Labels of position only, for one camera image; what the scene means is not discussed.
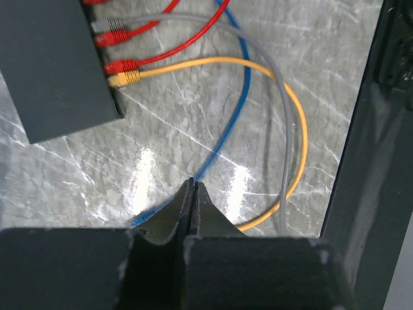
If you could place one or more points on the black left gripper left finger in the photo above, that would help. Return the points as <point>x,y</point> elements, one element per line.
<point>156,265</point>

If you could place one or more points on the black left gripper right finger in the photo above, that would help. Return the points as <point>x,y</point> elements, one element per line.
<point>218,257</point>

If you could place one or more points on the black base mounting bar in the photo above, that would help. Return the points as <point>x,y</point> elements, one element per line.
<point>369,216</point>

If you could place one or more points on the black network switch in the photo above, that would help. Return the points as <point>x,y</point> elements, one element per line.
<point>53,69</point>

